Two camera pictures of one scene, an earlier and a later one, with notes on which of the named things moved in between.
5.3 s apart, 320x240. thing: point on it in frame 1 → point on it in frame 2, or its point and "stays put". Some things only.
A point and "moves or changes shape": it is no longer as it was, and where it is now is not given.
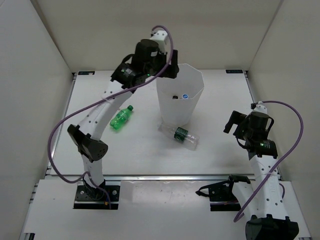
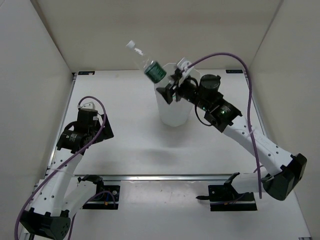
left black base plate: x=88 y=197 stays put
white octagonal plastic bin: x=179 y=96 stays put
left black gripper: x=171 y=73 → x=107 y=133
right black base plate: x=221 y=198 stays put
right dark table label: x=234 y=71 stays put
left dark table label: x=86 y=72 stays put
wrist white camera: x=160 y=36 → x=89 y=105
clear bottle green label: x=190 y=141 moves or changes shape
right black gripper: x=237 y=118 → x=168 y=91
